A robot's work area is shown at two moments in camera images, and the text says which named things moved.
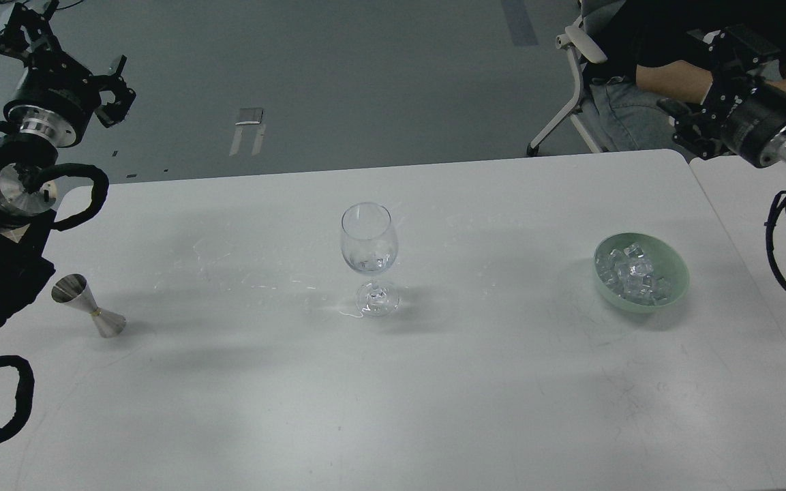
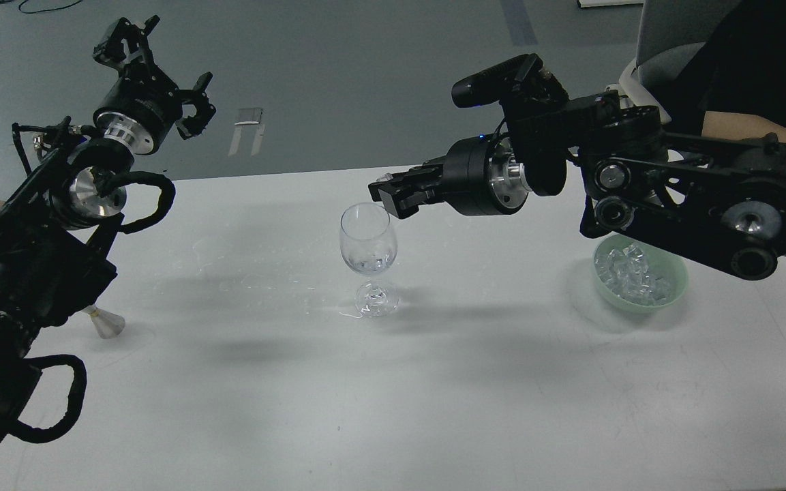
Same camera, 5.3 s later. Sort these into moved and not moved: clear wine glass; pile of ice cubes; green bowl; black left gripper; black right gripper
Moved: black left gripper; black right gripper
Not moved: pile of ice cubes; clear wine glass; green bowl
